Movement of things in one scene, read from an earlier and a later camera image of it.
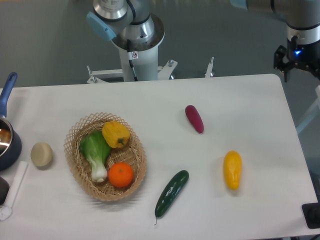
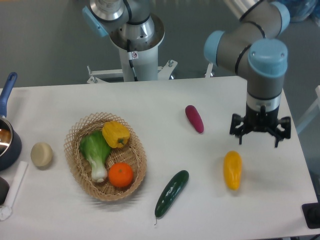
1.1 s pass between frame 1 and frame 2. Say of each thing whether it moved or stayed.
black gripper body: moved
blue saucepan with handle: stayed
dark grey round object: stayed
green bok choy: stayed
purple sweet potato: stayed
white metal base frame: stayed
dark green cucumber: stayed
